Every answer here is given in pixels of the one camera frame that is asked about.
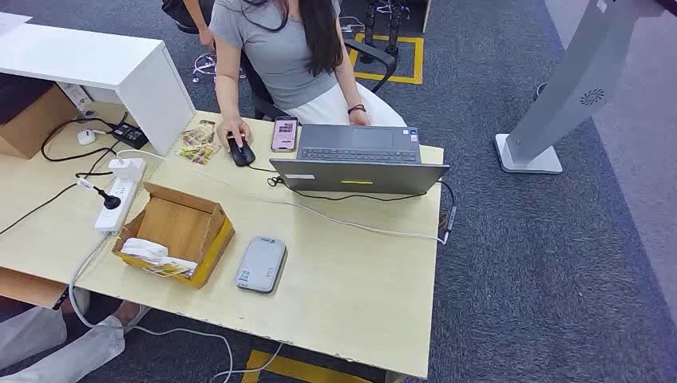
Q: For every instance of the colourful card stack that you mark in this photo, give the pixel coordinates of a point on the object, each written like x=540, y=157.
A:
x=198, y=154
x=200, y=133

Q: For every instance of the white power strip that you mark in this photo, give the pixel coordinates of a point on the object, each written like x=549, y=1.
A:
x=117, y=211

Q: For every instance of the person's right forearm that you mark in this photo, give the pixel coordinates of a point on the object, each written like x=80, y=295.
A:
x=227, y=98

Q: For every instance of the pink smartphone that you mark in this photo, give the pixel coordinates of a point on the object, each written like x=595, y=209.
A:
x=284, y=135

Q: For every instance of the white cabinet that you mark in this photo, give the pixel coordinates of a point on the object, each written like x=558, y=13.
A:
x=79, y=58

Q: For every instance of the brown cardboard box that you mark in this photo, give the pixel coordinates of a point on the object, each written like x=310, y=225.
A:
x=32, y=127

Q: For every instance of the person's right hand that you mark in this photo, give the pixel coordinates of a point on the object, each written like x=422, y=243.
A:
x=235, y=129

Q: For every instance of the person's left hand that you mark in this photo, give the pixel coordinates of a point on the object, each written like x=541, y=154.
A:
x=359, y=118

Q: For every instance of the background person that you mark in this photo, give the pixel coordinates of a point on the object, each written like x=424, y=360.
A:
x=195, y=16

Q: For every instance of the person's left forearm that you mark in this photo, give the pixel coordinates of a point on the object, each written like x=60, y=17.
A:
x=349, y=84

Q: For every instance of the black power plug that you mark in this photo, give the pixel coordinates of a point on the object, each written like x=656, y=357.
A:
x=110, y=201

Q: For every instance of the white labelled packet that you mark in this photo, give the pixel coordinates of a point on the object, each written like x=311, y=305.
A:
x=75, y=96

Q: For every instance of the black power adapter brick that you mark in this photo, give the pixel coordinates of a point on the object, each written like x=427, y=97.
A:
x=129, y=136

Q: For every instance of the dark usb adapter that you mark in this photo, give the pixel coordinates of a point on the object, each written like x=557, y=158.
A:
x=450, y=219

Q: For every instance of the person's legs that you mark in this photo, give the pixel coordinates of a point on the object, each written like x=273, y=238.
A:
x=79, y=354

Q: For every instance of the grey kiosk stand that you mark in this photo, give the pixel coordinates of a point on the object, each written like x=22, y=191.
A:
x=576, y=79

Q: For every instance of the white paper sheet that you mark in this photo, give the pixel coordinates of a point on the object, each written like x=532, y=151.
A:
x=10, y=22

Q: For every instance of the grey laptop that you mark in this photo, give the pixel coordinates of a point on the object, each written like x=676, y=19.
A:
x=359, y=177

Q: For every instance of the black office chair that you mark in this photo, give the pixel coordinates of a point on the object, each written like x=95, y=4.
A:
x=381, y=55

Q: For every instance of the black computer mouse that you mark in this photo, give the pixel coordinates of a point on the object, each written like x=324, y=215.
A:
x=243, y=156

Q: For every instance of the white crumpled cloth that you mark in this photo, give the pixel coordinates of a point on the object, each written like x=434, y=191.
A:
x=143, y=249

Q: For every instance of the white charger plug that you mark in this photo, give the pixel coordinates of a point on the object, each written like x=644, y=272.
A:
x=127, y=168

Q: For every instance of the yellow open cardboard box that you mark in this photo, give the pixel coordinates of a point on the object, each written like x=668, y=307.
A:
x=180, y=224

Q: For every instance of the small white device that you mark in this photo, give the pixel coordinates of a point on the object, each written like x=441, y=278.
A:
x=86, y=137

